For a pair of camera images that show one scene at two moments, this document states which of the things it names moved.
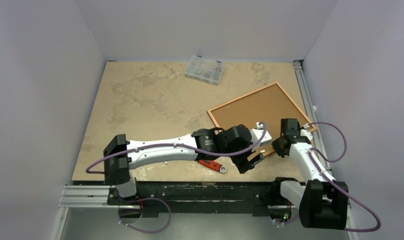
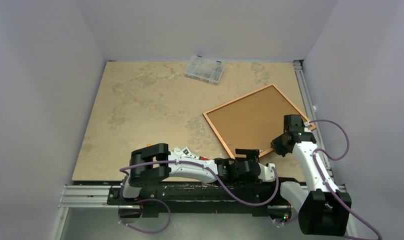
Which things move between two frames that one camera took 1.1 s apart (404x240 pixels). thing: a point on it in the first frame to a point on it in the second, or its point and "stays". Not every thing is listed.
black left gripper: [242, 163] to [250, 156]
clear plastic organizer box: [207, 70] stays
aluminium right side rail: [301, 74] stays
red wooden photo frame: [265, 107] stays
